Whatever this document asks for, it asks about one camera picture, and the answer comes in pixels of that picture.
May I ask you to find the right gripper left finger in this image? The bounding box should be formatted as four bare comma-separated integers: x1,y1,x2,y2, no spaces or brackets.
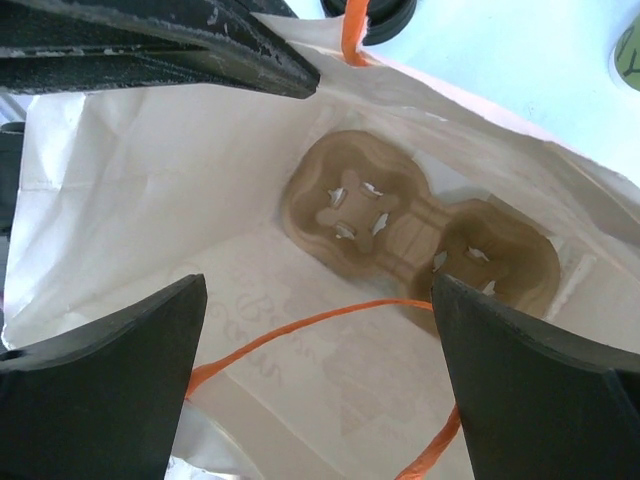
1,274,207,479

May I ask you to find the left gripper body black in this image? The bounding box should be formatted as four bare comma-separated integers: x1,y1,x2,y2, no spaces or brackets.
0,122,25,239

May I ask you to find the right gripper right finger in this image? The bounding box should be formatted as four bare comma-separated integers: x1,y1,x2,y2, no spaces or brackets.
432,275,639,479

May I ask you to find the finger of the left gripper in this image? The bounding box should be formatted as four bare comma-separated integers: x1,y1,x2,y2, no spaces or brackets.
1,0,320,99

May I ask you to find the paper bag with orange handles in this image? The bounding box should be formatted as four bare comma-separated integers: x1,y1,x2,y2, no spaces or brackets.
2,1,639,479

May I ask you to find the green paper cup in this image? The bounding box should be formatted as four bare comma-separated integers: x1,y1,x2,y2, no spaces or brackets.
609,16,640,92

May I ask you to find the stack of black lids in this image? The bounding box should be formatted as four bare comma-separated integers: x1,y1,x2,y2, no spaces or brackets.
321,0,417,35

